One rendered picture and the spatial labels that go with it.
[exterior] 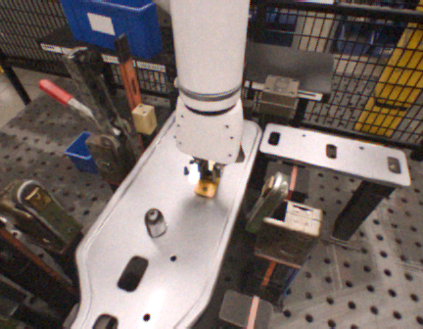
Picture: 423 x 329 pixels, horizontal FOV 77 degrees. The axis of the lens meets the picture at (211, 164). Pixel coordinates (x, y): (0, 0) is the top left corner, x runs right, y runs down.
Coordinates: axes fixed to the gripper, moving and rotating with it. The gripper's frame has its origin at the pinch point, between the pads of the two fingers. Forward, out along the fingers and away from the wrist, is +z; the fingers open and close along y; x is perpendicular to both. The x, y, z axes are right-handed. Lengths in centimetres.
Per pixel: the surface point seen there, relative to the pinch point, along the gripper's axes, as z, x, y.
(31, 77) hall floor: 103, 139, -236
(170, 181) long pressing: 3.0, -3.0, -6.9
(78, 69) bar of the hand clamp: -16.9, -1.6, -20.0
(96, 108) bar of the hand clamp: -10.1, -1.8, -19.4
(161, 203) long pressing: 3.0, -8.0, -6.5
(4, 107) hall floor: 103, 93, -222
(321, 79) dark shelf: 0.0, 38.2, 17.2
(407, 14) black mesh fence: -12, 55, 33
